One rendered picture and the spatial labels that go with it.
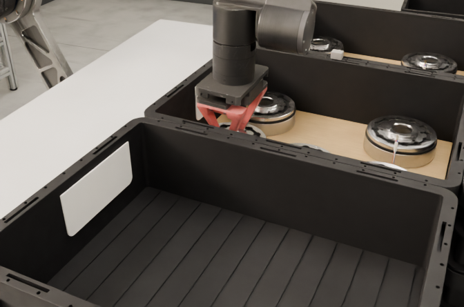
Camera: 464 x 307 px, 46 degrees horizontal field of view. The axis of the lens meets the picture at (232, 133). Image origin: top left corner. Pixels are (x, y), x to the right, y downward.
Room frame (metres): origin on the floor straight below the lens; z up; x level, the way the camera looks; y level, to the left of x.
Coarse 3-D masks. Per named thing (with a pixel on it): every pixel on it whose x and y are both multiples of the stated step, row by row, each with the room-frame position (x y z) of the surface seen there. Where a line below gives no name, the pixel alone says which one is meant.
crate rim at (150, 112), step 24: (264, 48) 0.86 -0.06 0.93; (384, 72) 0.77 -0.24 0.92; (408, 72) 0.76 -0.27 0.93; (168, 96) 0.68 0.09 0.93; (168, 120) 0.61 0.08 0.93; (264, 144) 0.55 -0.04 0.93; (288, 144) 0.55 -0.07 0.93; (456, 144) 0.55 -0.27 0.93; (384, 168) 0.50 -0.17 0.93; (456, 168) 0.50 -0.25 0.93; (456, 192) 0.47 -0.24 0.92
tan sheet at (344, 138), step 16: (304, 112) 0.82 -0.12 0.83; (304, 128) 0.77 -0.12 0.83; (320, 128) 0.77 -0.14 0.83; (336, 128) 0.77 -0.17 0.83; (352, 128) 0.77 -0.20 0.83; (320, 144) 0.72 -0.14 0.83; (336, 144) 0.72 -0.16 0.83; (352, 144) 0.72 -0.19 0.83; (448, 144) 0.72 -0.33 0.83; (368, 160) 0.67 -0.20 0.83; (432, 160) 0.67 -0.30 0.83; (448, 160) 0.67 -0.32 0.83; (432, 176) 0.63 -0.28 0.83
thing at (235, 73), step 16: (224, 48) 0.65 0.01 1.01; (240, 48) 0.65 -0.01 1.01; (224, 64) 0.65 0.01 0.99; (240, 64) 0.65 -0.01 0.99; (256, 64) 0.71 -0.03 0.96; (208, 80) 0.66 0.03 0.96; (224, 80) 0.65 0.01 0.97; (240, 80) 0.65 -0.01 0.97; (256, 80) 0.66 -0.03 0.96; (208, 96) 0.64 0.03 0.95; (224, 96) 0.62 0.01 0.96; (240, 96) 0.62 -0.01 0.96
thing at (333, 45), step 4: (316, 36) 1.11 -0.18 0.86; (320, 36) 1.11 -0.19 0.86; (324, 36) 1.11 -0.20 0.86; (332, 40) 1.09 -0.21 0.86; (336, 40) 1.09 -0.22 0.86; (332, 44) 1.06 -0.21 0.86; (336, 44) 1.07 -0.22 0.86; (340, 44) 1.06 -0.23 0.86; (312, 48) 1.04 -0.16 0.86; (316, 48) 1.04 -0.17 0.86; (320, 48) 1.04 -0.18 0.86; (324, 48) 1.04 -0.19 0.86; (328, 48) 1.04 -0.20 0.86; (332, 48) 1.04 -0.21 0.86; (336, 48) 1.04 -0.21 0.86; (340, 48) 1.04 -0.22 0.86; (328, 52) 1.02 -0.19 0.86
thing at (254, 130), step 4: (220, 124) 0.72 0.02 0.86; (224, 124) 0.72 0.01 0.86; (228, 124) 0.72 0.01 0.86; (248, 124) 0.72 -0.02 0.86; (244, 128) 0.71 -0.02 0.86; (248, 128) 0.71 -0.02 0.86; (252, 128) 0.71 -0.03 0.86; (256, 128) 0.71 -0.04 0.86; (248, 132) 0.70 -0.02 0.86; (252, 132) 0.70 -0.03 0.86; (256, 132) 0.70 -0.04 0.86; (260, 132) 0.70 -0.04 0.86; (260, 136) 0.69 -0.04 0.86; (264, 136) 0.69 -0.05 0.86
